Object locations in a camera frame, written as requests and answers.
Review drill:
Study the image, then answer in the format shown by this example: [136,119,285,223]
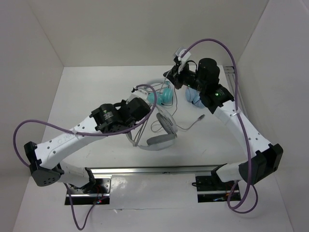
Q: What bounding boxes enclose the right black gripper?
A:
[164,60,206,91]

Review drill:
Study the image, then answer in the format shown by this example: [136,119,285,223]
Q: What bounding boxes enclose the grey headphone cable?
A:
[135,72,206,148]

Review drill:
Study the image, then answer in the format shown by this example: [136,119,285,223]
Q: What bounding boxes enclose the grey white headphones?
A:
[126,104,178,151]

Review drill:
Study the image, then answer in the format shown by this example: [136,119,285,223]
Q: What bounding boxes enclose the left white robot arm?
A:
[24,98,154,193]

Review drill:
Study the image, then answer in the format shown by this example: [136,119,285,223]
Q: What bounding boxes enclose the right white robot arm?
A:
[163,58,283,189]

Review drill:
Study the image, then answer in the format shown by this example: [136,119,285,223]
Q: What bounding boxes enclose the teal cat-ear headphones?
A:
[146,78,174,106]

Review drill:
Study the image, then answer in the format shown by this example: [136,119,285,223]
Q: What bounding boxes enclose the blue pink cat-ear headphones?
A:
[185,87,205,109]

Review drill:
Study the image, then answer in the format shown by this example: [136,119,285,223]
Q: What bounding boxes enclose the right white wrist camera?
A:
[174,47,191,74]

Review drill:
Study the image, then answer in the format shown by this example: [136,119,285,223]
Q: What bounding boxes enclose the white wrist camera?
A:
[130,88,149,102]
[174,47,191,74]

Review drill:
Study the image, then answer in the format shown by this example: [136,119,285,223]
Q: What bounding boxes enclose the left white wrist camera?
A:
[130,88,149,102]

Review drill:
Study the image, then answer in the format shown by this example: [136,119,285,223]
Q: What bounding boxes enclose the aluminium side rail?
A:
[223,66,236,94]

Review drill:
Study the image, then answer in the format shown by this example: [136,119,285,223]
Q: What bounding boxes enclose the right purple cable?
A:
[181,38,258,214]

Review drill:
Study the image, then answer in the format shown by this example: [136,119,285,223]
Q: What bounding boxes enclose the aluminium front rail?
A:
[91,165,221,177]

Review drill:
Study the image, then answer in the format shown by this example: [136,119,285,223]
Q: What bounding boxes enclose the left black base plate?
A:
[64,176,112,205]

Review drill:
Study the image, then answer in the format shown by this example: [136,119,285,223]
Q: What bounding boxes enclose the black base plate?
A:
[64,176,112,205]
[191,176,235,203]

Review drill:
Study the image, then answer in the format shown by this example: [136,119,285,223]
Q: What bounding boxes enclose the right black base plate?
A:
[191,176,235,203]

